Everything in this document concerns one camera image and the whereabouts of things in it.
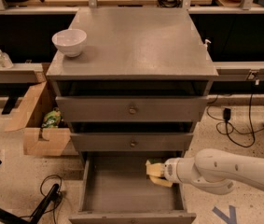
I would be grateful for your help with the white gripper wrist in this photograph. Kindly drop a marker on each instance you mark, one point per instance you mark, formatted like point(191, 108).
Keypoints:
point(171, 170)

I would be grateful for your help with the green and yellow sponge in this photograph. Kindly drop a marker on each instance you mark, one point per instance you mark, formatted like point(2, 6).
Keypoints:
point(154, 161)

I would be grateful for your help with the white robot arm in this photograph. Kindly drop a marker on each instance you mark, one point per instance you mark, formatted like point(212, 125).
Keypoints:
point(210, 170)

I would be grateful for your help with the grey open bottom drawer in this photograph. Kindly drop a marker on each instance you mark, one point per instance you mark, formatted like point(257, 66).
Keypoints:
point(116, 190)

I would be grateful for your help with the grey middle drawer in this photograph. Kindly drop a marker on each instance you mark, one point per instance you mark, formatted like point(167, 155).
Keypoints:
point(131, 141)

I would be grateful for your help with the grey wooden drawer cabinet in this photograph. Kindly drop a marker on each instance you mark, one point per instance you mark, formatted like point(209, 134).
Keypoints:
point(135, 52)

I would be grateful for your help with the grey top drawer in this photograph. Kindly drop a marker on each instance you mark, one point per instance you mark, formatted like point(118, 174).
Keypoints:
point(114, 109)

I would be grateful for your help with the green snack bag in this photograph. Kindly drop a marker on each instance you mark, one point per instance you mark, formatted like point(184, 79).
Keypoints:
point(52, 119)

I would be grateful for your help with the brown cardboard box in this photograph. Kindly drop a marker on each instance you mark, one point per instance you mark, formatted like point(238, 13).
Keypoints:
point(29, 115)

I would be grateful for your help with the small white pump bottle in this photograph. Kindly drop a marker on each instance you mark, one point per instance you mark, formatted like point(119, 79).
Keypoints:
point(207, 43)

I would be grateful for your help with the white ceramic bowl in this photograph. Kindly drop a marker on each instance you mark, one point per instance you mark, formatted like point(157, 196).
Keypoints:
point(70, 42)

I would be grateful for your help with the clear sanitizer bottle right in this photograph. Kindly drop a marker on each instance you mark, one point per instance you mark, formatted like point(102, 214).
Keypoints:
point(5, 61)

